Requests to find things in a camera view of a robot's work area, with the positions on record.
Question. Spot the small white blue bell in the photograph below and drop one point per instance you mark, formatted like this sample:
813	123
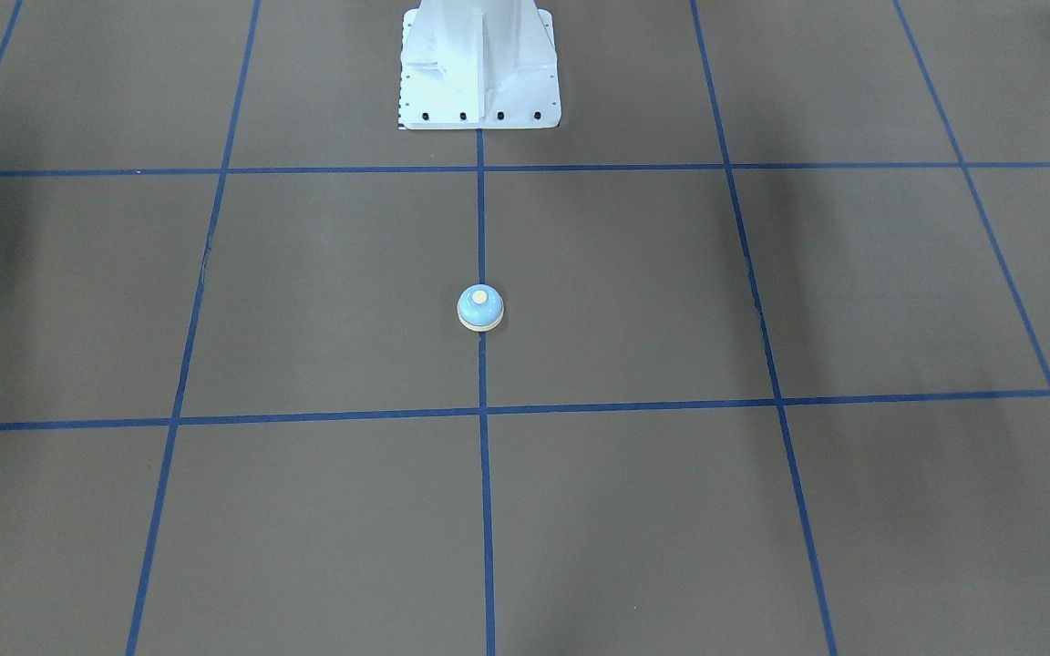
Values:
480	308

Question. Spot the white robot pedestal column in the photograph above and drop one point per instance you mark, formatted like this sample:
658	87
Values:
469	65

